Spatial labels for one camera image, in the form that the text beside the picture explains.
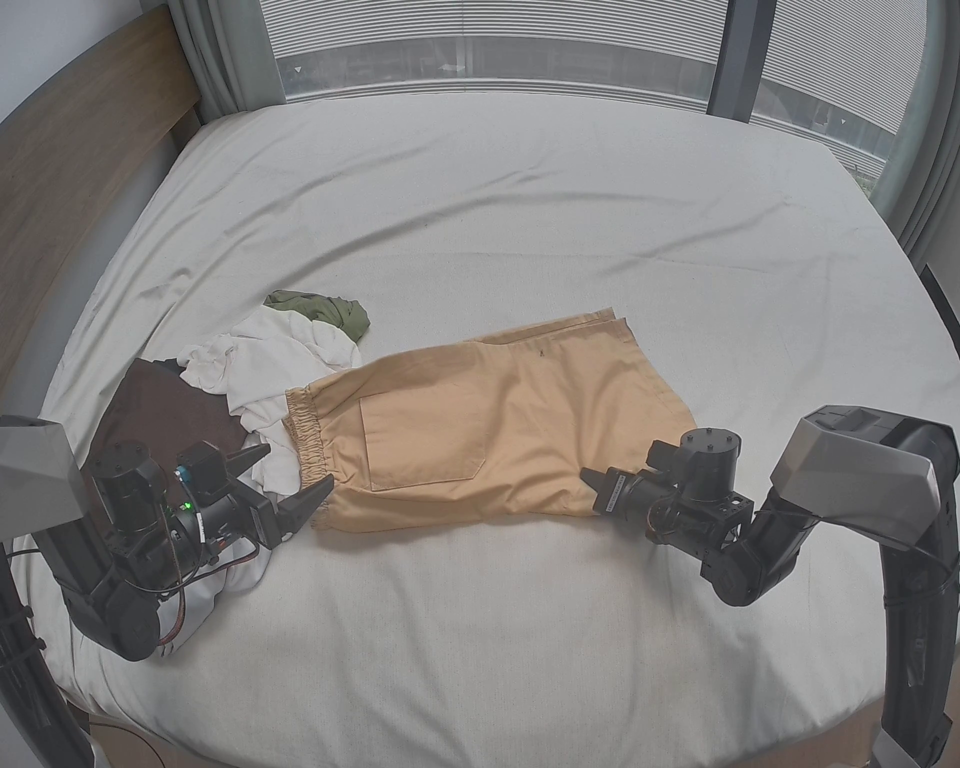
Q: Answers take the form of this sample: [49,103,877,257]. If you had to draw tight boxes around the grey-green curtain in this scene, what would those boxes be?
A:
[868,0,960,265]
[138,0,288,123]

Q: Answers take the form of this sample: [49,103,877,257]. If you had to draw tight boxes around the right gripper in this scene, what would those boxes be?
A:
[580,465,681,527]

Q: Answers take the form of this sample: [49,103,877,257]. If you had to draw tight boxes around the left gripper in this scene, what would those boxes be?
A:
[195,441,336,558]

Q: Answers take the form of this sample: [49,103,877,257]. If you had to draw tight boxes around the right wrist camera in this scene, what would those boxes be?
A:
[645,439,684,479]

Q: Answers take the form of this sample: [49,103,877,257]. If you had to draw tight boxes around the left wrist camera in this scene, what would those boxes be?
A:
[175,441,231,501]

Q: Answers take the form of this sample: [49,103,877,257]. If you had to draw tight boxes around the olive green garment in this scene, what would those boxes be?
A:
[263,289,372,347]

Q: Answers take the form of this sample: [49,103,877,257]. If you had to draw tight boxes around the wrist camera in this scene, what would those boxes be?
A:
[175,441,231,501]
[645,439,684,479]

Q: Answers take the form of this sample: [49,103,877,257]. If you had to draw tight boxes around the tan shorts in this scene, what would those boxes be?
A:
[285,304,693,536]

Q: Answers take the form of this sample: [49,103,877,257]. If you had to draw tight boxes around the bed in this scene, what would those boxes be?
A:
[0,3,960,768]

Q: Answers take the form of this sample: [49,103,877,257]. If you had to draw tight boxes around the window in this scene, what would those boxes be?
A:
[256,0,922,178]

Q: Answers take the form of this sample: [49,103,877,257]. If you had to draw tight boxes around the brown garment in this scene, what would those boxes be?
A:
[89,358,250,483]

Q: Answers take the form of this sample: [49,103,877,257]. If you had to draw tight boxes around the cream garment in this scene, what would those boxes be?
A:
[180,306,363,498]

